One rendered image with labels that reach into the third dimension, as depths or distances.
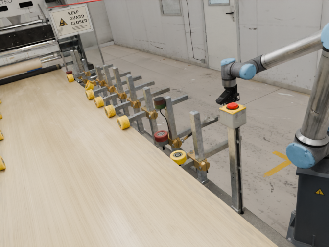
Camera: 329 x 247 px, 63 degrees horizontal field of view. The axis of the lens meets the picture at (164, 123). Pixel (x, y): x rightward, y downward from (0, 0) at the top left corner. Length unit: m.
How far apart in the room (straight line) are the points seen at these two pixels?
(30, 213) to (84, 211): 0.25
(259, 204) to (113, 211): 1.47
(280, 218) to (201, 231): 1.34
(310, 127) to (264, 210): 1.04
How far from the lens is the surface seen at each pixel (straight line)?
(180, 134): 1.62
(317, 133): 1.46
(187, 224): 1.02
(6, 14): 4.02
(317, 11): 3.93
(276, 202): 2.39
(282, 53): 1.59
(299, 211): 1.94
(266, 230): 1.27
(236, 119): 1.01
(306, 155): 1.49
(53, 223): 1.22
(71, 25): 3.80
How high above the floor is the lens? 1.66
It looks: 27 degrees down
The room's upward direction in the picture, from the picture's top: 11 degrees counter-clockwise
